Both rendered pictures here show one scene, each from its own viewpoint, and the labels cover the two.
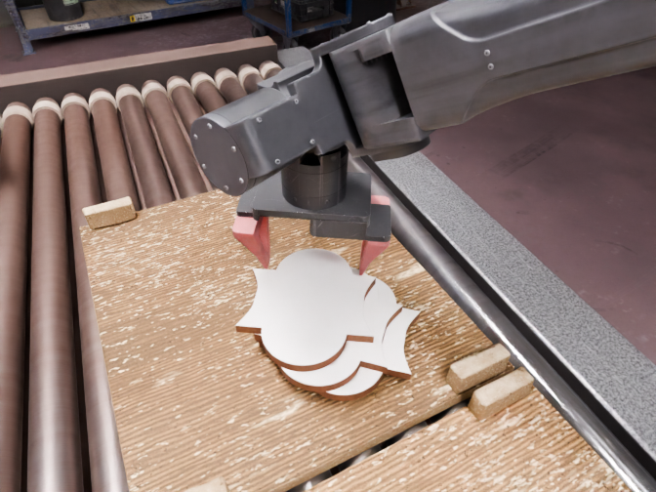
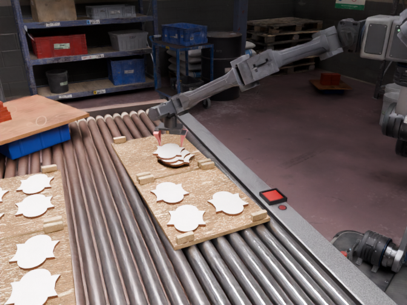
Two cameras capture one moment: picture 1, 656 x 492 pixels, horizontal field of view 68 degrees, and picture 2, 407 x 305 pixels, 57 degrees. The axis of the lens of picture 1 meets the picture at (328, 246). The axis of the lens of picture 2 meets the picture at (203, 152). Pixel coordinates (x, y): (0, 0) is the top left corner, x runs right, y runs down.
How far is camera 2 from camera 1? 1.22 m
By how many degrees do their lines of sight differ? 16
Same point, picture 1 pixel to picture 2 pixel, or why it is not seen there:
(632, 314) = (335, 225)
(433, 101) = (184, 104)
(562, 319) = (231, 161)
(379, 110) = (178, 106)
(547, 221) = (303, 187)
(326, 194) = (172, 124)
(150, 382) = (133, 165)
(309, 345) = (168, 155)
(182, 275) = (138, 151)
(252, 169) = (158, 114)
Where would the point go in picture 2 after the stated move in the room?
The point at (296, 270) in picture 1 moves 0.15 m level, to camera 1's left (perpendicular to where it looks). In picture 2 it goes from (166, 146) to (133, 146)
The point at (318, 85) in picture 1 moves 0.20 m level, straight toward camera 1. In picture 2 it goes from (169, 103) to (165, 121)
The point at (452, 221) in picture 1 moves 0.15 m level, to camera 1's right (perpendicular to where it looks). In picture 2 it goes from (212, 144) to (242, 145)
